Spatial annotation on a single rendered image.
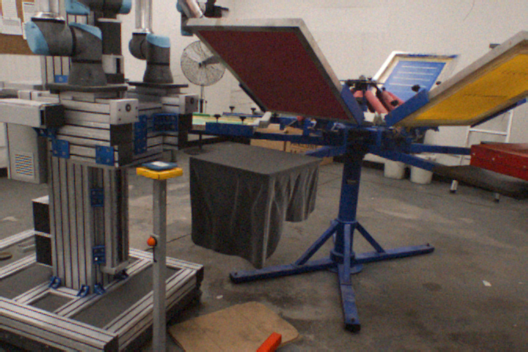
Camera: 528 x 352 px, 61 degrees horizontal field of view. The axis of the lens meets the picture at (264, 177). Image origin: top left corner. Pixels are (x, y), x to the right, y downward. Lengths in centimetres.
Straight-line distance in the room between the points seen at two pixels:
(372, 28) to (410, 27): 52
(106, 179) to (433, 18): 501
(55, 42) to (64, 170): 69
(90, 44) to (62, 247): 105
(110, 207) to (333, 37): 516
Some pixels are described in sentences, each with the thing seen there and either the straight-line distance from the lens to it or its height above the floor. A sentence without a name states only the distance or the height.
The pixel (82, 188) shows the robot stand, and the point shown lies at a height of 76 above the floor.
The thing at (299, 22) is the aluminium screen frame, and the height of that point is 154.
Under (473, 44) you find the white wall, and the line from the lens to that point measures 624.
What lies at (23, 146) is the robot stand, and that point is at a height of 94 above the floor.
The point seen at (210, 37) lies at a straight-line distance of 213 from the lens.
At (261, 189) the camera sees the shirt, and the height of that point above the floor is 88.
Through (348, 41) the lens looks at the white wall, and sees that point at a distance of 677.
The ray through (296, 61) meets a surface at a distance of 200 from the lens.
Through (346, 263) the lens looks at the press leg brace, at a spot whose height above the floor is 15.
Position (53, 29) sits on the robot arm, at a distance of 187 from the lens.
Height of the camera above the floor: 139
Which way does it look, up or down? 14 degrees down
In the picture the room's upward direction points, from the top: 4 degrees clockwise
